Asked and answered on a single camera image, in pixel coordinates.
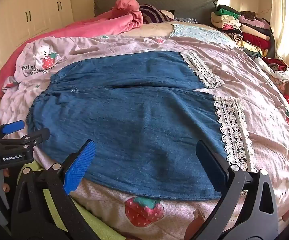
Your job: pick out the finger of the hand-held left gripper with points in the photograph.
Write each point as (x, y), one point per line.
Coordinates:
(38, 135)
(13, 126)

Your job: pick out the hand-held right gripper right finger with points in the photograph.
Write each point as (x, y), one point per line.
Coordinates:
(213, 165)

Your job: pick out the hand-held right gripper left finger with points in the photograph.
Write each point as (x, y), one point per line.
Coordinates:
(80, 165)

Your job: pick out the blue denim pants lace hem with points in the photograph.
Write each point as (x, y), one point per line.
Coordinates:
(124, 120)

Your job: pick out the pink strawberry printed bedsheet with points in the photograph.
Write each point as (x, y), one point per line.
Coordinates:
(259, 92)

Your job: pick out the white and red clothes heap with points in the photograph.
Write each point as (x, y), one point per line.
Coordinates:
(274, 70)

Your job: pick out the white wardrobe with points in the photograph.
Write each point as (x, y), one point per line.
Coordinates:
(22, 10)

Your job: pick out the pink quilt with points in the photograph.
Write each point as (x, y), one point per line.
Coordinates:
(84, 27)

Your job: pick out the light blue cloth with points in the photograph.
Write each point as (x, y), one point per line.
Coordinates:
(199, 33)

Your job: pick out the pile of folded clothes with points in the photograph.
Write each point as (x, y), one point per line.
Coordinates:
(249, 35)

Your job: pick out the purple striped garment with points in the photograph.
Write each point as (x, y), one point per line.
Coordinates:
(152, 15)

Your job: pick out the grey headboard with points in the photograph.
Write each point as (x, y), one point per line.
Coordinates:
(184, 5)

